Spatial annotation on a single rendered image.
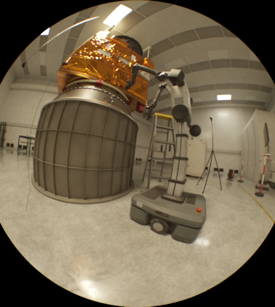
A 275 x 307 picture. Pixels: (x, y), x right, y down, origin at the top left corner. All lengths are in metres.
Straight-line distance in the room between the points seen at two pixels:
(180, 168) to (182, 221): 0.41
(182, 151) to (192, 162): 2.91
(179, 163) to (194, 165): 2.89
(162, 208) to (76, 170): 0.90
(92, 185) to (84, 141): 0.51
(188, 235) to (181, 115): 0.93
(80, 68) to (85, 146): 1.35
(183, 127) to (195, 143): 2.91
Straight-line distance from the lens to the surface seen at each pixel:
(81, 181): 1.10
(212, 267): 0.80
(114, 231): 0.81
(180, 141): 0.81
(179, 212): 0.68
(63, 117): 1.19
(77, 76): 1.79
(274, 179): 4.21
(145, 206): 0.74
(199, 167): 3.64
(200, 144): 3.70
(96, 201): 1.14
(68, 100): 1.22
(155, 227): 0.79
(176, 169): 0.78
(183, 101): 0.89
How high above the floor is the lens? 0.61
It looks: 1 degrees up
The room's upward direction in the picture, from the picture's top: 7 degrees clockwise
